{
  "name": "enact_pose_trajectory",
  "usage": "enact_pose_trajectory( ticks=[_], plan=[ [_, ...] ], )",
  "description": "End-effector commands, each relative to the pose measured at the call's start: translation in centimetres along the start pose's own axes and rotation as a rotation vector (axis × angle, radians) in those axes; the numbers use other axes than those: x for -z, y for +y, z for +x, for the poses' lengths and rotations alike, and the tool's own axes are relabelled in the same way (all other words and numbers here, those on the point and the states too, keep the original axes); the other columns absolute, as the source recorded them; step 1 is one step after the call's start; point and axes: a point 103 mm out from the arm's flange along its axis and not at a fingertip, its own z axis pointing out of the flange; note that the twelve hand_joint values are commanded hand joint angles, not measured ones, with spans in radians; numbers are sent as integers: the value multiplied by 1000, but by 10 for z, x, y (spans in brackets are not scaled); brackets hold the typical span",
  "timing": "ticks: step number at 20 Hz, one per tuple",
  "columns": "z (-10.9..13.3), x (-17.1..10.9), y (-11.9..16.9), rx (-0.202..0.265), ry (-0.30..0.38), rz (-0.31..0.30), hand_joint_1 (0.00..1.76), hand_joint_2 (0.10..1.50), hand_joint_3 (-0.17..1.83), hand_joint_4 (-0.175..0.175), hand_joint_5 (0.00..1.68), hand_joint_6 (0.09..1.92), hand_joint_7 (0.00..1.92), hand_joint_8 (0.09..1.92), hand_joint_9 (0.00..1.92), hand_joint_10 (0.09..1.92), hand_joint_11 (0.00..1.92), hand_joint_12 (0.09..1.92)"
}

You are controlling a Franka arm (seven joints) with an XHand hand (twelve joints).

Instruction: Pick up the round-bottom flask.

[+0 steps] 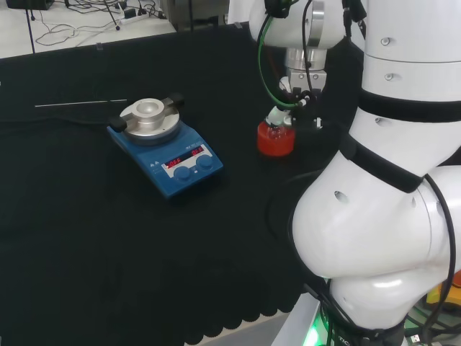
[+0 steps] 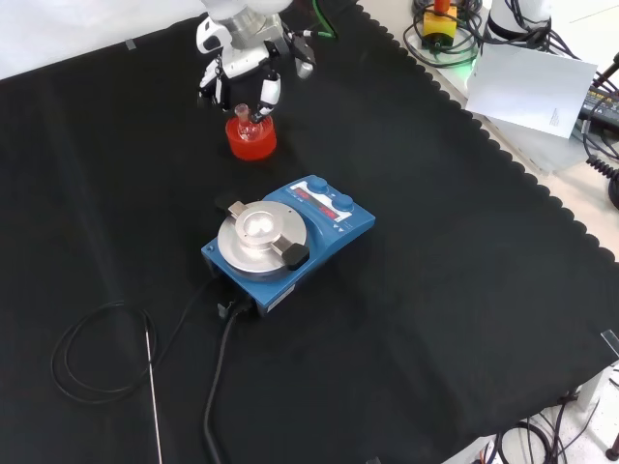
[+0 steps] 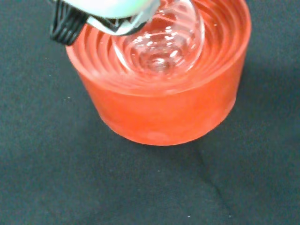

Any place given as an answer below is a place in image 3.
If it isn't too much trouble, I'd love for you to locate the orange ribbed flask support ring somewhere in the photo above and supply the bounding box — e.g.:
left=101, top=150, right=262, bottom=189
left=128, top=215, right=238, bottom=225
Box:
left=65, top=0, right=253, bottom=146

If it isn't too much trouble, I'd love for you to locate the black bench cloth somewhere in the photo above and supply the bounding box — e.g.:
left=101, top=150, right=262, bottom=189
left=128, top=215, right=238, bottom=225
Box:
left=0, top=0, right=300, bottom=225

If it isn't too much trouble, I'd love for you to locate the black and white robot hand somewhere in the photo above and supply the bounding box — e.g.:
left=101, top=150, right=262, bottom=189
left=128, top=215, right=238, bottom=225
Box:
left=49, top=0, right=163, bottom=45

